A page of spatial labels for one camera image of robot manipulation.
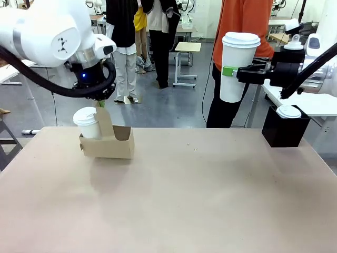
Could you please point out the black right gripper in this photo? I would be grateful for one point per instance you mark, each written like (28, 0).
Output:
(287, 68)

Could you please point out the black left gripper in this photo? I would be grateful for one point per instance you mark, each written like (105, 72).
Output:
(88, 76)

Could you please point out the tall white lidded cup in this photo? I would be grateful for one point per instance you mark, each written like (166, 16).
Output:
(238, 52)

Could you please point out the small white lidded cup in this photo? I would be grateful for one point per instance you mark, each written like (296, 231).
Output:
(87, 124)

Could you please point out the brown cardboard cup carrier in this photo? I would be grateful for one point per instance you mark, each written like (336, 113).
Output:
(110, 147)

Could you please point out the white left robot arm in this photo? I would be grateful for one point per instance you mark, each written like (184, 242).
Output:
(50, 29)

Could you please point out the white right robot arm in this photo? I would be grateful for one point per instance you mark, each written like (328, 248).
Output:
(329, 29)

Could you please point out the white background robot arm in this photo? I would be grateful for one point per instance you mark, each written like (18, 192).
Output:
(186, 15)

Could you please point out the person in orange sweater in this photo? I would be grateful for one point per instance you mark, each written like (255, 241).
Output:
(242, 15)

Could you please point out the white lid on black box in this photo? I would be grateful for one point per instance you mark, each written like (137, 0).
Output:
(289, 112)

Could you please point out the beige top rolling stool table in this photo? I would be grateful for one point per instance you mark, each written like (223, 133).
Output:
(187, 47)

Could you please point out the bystander in black top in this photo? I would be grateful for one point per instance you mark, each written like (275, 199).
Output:
(123, 31)

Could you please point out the white tube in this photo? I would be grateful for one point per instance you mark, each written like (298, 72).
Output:
(31, 131)

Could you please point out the black open box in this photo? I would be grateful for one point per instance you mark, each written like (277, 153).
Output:
(285, 131)

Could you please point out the bystander in yellow top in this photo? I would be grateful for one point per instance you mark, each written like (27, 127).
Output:
(140, 23)

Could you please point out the bystander in black cream jacket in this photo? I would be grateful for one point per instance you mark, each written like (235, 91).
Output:
(160, 31)

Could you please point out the grey edge side desk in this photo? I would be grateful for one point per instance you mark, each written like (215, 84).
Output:
(13, 71)

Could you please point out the black metal stand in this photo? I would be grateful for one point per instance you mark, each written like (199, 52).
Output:
(9, 142)

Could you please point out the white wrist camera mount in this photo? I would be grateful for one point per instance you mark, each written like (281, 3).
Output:
(294, 43)

